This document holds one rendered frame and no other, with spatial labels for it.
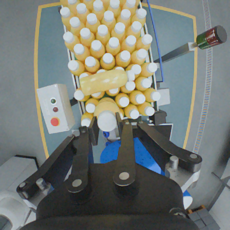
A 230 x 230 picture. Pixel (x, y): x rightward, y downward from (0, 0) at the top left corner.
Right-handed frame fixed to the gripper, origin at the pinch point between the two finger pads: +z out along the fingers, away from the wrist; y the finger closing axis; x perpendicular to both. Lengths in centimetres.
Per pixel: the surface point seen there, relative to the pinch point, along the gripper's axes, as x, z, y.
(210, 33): 20.7, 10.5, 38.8
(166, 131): -68, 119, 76
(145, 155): -22.9, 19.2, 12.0
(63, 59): 60, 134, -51
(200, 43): 19.0, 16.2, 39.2
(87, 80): 10.6, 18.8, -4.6
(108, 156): -22.9, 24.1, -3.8
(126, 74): 10.2, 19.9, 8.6
